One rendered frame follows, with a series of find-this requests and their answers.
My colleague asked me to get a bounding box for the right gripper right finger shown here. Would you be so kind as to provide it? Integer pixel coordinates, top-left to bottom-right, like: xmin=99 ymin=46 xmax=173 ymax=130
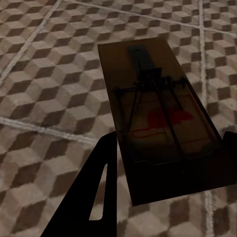
xmin=223 ymin=131 xmax=237 ymax=171

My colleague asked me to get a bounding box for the mousetrap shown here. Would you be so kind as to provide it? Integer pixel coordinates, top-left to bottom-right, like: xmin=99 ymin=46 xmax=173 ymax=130
xmin=98 ymin=37 xmax=237 ymax=206

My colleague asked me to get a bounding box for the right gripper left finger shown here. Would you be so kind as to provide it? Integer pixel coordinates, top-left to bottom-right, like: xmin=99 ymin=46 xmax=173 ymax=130
xmin=40 ymin=131 xmax=117 ymax=237

